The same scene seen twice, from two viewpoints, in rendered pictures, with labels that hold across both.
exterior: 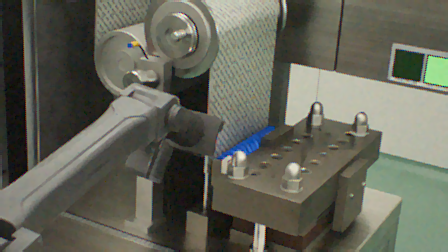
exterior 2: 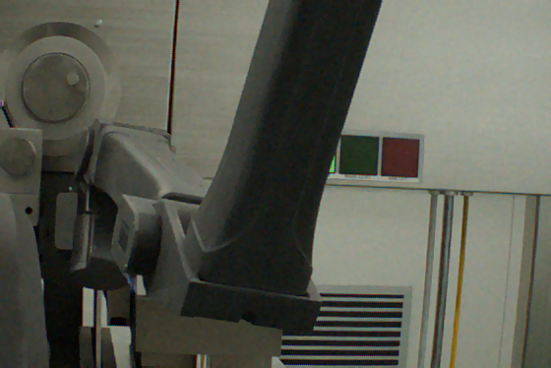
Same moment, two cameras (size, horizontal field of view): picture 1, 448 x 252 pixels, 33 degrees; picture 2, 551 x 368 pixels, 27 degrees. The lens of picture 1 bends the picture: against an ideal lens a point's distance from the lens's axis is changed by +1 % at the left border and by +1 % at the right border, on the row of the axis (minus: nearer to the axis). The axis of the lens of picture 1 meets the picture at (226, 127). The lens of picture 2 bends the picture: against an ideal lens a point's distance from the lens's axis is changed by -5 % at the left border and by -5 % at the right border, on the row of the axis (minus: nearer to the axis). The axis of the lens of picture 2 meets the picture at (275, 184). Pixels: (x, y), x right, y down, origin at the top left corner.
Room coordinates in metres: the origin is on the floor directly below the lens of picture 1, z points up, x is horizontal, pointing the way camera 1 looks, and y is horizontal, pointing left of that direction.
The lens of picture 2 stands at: (0.08, 0.66, 1.22)
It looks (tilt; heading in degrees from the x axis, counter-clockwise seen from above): 3 degrees down; 322
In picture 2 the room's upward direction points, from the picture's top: 3 degrees clockwise
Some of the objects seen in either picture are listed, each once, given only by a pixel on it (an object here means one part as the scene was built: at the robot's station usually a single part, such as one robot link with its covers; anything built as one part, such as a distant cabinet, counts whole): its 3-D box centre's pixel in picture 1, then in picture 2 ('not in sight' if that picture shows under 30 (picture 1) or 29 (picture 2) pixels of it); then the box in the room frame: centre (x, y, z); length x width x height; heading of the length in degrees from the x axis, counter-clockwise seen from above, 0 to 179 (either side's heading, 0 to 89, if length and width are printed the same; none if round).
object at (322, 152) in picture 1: (304, 166); (191, 299); (1.28, -0.15, 1.00); 0.40 x 0.16 x 0.06; 152
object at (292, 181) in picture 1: (292, 176); not in sight; (1.12, -0.11, 1.05); 0.04 x 0.04 x 0.04
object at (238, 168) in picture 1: (238, 163); not in sight; (1.16, -0.02, 1.05); 0.04 x 0.04 x 0.04
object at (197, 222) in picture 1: (235, 195); (95, 362); (1.31, -0.03, 0.92); 0.28 x 0.04 x 0.04; 152
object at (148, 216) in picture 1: (147, 146); (15, 271); (1.21, 0.14, 1.05); 0.06 x 0.05 x 0.31; 152
